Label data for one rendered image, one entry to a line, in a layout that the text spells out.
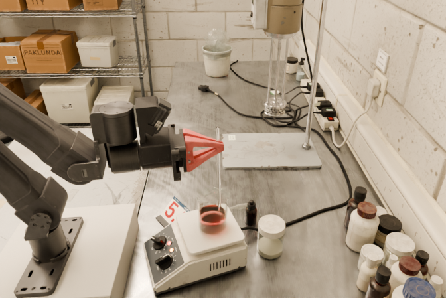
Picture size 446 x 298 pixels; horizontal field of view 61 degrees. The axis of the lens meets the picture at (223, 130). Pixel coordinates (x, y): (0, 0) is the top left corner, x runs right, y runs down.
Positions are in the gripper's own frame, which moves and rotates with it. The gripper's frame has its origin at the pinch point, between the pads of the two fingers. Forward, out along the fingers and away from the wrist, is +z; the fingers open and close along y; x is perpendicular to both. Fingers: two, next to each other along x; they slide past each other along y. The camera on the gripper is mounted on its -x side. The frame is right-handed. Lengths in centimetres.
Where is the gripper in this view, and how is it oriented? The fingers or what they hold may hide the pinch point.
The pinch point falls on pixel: (219, 146)
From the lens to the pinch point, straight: 71.8
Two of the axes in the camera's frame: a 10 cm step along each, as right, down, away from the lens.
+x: 0.1, 8.7, 5.0
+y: -1.9, -4.9, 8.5
